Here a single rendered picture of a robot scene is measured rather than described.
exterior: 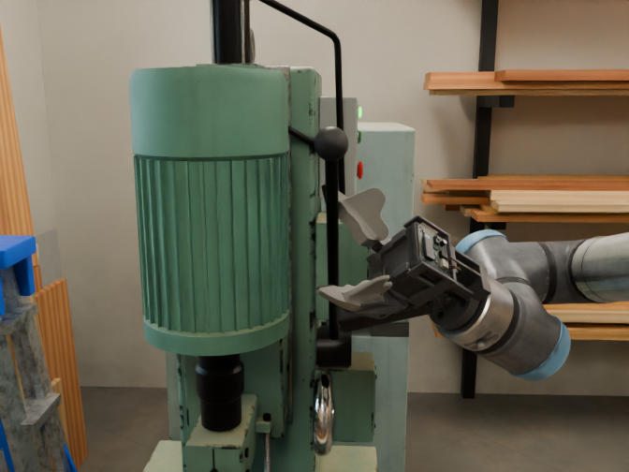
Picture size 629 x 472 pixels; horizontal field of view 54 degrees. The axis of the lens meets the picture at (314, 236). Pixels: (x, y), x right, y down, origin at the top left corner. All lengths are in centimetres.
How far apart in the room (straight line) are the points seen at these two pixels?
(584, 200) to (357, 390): 190
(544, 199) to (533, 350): 190
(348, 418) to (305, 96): 48
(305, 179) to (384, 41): 213
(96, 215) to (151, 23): 96
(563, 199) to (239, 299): 213
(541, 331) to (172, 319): 43
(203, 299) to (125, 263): 258
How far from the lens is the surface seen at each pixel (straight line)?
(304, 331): 95
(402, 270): 65
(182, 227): 66
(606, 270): 83
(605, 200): 275
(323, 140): 61
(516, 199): 263
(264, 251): 68
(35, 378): 171
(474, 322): 73
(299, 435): 103
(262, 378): 88
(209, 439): 80
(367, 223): 71
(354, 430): 99
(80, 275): 335
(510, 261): 87
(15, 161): 267
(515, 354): 78
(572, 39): 316
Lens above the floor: 147
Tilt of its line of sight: 12 degrees down
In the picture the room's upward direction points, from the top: straight up
